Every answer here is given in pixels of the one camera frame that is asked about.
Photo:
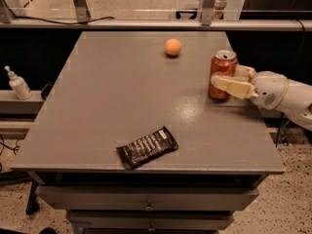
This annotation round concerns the left metal frame post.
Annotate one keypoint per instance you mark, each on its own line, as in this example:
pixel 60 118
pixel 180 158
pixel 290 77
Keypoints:
pixel 82 12

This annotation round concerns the red coke can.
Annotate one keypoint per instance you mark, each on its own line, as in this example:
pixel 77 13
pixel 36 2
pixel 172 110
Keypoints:
pixel 223 63

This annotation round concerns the right metal frame post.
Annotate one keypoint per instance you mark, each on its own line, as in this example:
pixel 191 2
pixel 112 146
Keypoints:
pixel 207 11

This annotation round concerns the metal frame post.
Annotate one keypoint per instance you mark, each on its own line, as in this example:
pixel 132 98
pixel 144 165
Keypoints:
pixel 82 12
pixel 207 11

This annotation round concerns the grey drawer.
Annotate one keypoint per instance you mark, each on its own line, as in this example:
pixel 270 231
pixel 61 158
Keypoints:
pixel 147 199
pixel 151 220

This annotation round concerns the orange fruit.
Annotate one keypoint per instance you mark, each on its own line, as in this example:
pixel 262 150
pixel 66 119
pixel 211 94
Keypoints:
pixel 172 47

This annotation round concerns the black snack bar wrapper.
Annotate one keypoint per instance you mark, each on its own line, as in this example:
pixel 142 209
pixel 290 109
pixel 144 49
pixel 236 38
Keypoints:
pixel 147 148

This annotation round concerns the grey drawer cabinet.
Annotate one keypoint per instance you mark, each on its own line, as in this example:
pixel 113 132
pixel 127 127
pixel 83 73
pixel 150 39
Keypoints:
pixel 120 86

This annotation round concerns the top grey drawer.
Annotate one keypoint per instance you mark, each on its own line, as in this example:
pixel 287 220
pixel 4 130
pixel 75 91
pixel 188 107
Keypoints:
pixel 147 199

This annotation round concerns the white pump bottle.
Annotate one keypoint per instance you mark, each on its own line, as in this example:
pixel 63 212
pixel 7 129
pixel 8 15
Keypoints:
pixel 18 84

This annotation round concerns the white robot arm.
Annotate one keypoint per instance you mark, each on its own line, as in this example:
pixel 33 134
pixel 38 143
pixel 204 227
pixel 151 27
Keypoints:
pixel 296 103

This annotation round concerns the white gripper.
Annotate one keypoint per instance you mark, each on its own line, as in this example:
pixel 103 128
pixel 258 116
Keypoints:
pixel 269 89

